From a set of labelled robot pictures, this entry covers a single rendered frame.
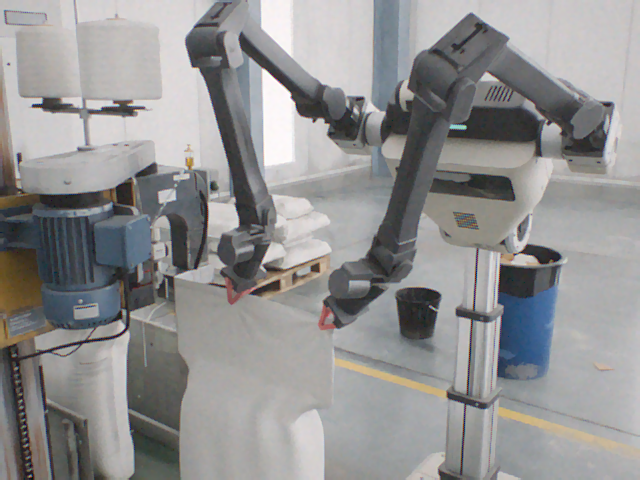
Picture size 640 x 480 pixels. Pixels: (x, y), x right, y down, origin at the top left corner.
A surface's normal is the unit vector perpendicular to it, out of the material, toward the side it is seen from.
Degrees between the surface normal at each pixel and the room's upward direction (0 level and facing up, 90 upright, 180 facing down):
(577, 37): 90
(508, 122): 130
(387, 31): 90
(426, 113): 99
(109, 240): 90
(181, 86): 90
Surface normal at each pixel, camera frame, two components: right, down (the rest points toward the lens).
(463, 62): -0.41, -0.40
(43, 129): 0.81, 0.15
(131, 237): 0.98, 0.04
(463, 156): -0.37, -0.62
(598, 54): -0.58, 0.20
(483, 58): 0.52, 0.63
